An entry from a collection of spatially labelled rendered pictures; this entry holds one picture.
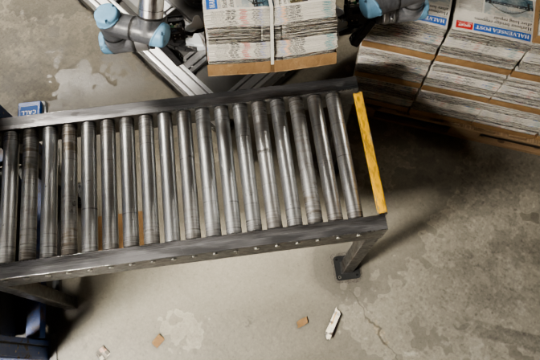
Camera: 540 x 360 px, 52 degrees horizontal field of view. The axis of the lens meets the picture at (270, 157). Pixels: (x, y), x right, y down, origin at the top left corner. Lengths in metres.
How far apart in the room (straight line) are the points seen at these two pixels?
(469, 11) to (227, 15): 0.98
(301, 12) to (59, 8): 1.97
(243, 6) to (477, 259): 1.66
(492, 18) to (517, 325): 1.32
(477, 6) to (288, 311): 1.45
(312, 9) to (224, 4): 0.24
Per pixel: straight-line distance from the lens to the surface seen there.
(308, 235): 1.73
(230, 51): 1.61
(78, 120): 1.98
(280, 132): 1.84
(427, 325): 2.58
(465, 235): 2.69
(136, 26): 1.71
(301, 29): 1.59
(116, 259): 1.78
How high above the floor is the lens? 2.48
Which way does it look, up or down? 69 degrees down
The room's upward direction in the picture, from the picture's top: 2 degrees counter-clockwise
